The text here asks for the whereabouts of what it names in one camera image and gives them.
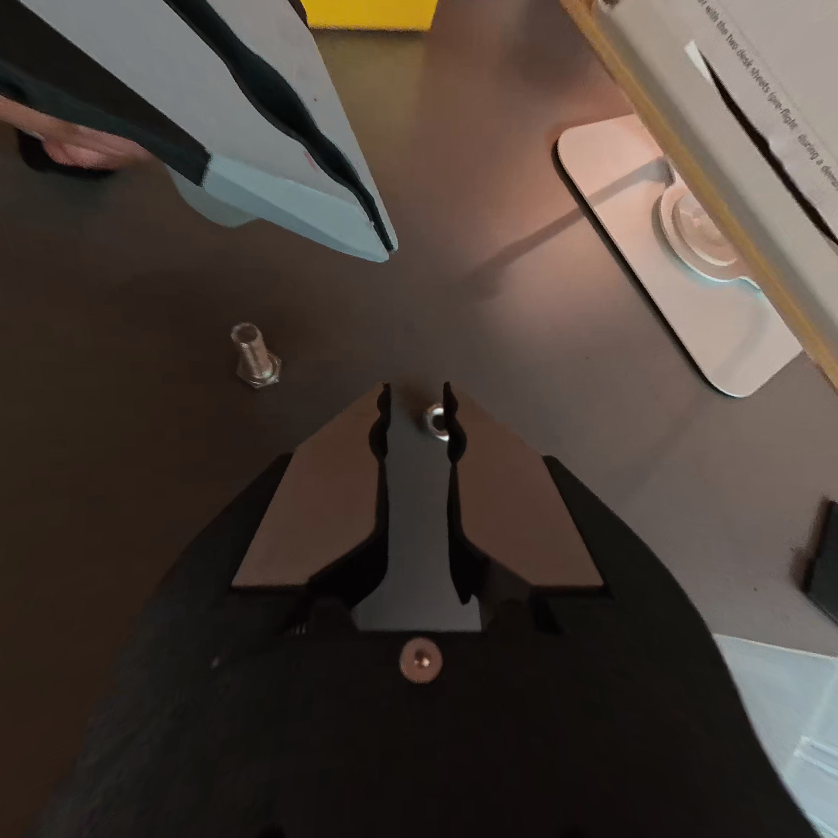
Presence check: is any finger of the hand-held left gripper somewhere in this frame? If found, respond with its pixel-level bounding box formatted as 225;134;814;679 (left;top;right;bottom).
20;0;394;264
196;0;400;255

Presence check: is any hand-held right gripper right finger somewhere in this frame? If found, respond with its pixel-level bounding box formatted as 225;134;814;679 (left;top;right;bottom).
443;381;606;606

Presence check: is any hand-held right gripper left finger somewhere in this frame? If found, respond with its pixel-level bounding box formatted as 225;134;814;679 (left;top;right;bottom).
231;381;394;616

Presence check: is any silver hex bolt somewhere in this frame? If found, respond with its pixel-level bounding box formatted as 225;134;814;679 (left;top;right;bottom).
231;321;284;391

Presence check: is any person's left hand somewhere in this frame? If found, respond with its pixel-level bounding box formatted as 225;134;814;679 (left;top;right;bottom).
38;121;156;169

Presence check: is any yellow plastic bin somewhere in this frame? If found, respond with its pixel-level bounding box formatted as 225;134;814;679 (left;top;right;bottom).
304;0;437;32

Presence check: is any flat black plate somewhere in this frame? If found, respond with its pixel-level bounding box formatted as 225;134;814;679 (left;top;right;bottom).
804;499;838;624

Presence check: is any white tablet stand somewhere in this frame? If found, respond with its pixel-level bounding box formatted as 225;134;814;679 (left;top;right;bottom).
556;117;805;398

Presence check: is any clear plastic bin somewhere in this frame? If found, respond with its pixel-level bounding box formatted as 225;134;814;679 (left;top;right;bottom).
712;634;838;838

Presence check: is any wooden instruction board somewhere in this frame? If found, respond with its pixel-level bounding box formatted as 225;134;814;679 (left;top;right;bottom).
562;0;838;395

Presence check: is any printed instruction sheet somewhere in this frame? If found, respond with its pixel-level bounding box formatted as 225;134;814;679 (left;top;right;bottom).
684;0;838;244

